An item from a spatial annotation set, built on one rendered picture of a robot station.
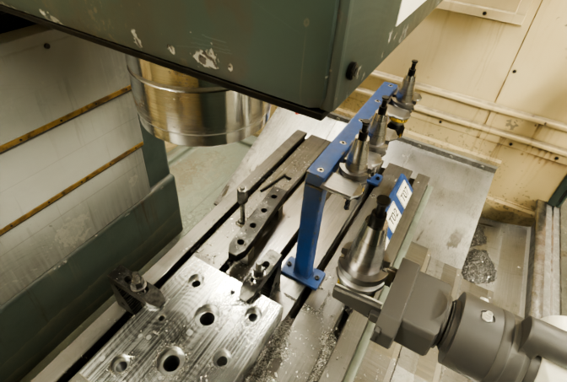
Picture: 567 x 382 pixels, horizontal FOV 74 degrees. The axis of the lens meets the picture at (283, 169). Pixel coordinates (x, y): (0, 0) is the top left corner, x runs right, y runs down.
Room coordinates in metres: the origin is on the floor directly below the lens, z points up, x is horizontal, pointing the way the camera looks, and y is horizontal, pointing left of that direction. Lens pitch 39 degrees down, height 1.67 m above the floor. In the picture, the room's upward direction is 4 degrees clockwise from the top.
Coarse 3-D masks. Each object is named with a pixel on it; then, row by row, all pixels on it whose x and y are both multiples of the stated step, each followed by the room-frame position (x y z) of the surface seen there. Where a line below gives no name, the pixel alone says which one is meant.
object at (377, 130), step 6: (378, 114) 0.67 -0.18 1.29; (372, 120) 0.68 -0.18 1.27; (378, 120) 0.67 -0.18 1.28; (384, 120) 0.67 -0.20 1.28; (372, 126) 0.67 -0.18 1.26; (378, 126) 0.66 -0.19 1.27; (384, 126) 0.66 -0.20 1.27; (372, 132) 0.66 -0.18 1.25; (378, 132) 0.66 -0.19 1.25; (384, 132) 0.66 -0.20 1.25; (372, 138) 0.66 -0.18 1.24; (378, 138) 0.66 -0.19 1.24; (384, 138) 0.66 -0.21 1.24; (372, 144) 0.66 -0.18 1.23; (378, 144) 0.66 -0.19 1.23
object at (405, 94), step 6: (408, 78) 0.86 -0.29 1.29; (414, 78) 0.86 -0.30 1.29; (402, 84) 0.87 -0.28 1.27; (408, 84) 0.86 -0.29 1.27; (414, 84) 0.86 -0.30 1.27; (402, 90) 0.86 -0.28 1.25; (408, 90) 0.86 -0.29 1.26; (396, 96) 0.87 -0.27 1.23; (402, 96) 0.86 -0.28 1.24; (408, 96) 0.85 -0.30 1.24; (402, 102) 0.85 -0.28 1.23; (408, 102) 0.85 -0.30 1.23
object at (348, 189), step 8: (328, 176) 0.55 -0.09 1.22; (336, 176) 0.56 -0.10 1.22; (344, 176) 0.56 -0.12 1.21; (328, 184) 0.53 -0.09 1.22; (336, 184) 0.53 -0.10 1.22; (344, 184) 0.54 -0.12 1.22; (352, 184) 0.54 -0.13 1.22; (360, 184) 0.54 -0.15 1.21; (336, 192) 0.51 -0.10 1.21; (344, 192) 0.51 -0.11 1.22; (352, 192) 0.51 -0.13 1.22; (360, 192) 0.52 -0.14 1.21
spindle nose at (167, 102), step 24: (144, 72) 0.33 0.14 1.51; (168, 72) 0.32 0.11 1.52; (144, 96) 0.34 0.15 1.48; (168, 96) 0.32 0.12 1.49; (192, 96) 0.32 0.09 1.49; (216, 96) 0.33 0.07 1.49; (240, 96) 0.34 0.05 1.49; (144, 120) 0.34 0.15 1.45; (168, 120) 0.32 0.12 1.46; (192, 120) 0.32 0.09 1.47; (216, 120) 0.33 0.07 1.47; (240, 120) 0.34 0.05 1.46; (264, 120) 0.38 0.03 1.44; (192, 144) 0.32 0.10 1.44; (216, 144) 0.33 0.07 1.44
